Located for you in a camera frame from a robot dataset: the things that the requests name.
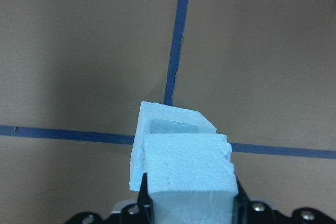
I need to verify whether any light blue block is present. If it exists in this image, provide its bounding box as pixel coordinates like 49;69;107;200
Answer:
144;133;238;223
129;101;218;192

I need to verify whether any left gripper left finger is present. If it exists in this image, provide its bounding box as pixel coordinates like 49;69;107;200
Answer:
67;173;152;224

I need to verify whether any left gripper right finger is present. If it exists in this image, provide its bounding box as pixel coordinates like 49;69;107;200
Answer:
230;178;335;224

